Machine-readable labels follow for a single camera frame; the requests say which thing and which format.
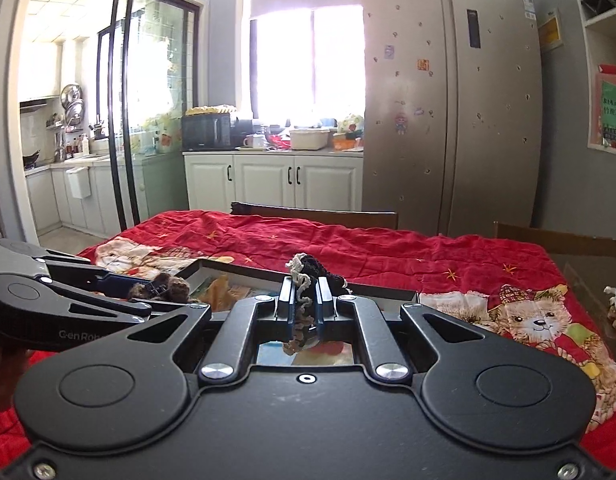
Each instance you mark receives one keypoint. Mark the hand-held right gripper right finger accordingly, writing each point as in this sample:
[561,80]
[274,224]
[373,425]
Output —
[324,305]

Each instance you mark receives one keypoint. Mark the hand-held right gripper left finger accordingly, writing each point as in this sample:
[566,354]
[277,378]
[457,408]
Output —
[286,305]

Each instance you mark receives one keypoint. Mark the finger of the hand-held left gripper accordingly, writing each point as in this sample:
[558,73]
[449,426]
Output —
[120,284]
[103,299]

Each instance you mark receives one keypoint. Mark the black scrunchie with cream trim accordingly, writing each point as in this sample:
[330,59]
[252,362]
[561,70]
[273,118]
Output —
[315,265]

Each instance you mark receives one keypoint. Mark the black shallow cardboard box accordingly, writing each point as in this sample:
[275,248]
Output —
[238,272]

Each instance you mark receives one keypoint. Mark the orange snack packet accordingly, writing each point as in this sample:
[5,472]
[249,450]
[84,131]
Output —
[220,292]

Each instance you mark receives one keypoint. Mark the red printed blanket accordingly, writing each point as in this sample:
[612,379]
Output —
[387,250]

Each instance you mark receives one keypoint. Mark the white hanging waste bin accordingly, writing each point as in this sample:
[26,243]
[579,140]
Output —
[78,182]

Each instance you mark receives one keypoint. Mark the white kitchen cabinet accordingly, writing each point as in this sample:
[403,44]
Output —
[268,182]

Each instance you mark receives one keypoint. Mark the black wok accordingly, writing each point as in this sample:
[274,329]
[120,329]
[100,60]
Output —
[32,158]

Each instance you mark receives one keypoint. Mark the orange box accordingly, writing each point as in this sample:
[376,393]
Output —
[348,143]

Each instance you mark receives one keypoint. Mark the white plastic basket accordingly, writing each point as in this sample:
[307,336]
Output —
[310,140]

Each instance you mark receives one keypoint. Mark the white mug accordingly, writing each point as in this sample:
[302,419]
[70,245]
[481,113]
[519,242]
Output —
[248,141]

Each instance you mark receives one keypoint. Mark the black microwave oven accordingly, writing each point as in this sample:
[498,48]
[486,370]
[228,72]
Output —
[205,132]

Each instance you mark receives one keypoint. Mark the black-framed sliding glass door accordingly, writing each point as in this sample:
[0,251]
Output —
[130,110]

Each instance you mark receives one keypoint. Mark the black countertop appliance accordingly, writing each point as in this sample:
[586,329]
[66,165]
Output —
[242,131]

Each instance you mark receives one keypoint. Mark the steel pot lids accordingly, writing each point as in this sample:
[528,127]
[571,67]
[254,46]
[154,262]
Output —
[72,102]

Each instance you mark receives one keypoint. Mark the cartoon girl fridge magnet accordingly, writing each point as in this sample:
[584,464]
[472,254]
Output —
[401,125]

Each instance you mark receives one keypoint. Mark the yellow cloth on microwave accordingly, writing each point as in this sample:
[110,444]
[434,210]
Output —
[210,109]

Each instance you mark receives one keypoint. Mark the silver double-door refrigerator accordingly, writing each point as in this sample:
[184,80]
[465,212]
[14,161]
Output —
[452,110]

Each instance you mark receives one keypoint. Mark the bright window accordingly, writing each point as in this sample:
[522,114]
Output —
[308,70]

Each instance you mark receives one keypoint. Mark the red square fridge sticker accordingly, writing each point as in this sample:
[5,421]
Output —
[423,64]

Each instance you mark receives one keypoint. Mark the green and red gift box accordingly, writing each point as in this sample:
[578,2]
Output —
[612,110]

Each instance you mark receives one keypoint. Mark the yellow wall notice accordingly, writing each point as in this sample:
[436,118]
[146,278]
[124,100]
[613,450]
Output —
[550,30]

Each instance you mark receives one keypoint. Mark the white wall shelf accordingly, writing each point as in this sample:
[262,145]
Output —
[600,20]

